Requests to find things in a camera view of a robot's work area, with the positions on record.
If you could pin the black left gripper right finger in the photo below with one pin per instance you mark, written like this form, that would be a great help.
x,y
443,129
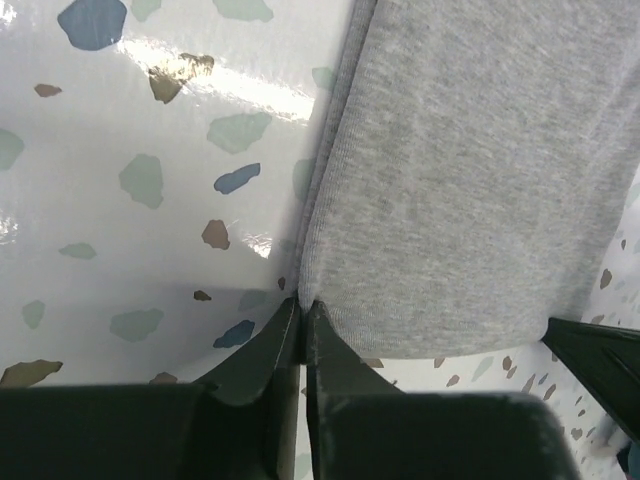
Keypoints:
x,y
363,427

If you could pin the grey tank top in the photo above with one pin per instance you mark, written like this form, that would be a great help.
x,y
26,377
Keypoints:
x,y
473,169

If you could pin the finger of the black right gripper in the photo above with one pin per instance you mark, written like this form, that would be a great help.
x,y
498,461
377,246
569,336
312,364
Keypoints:
x,y
605,360

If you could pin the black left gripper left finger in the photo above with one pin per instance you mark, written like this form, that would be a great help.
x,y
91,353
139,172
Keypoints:
x,y
238,421

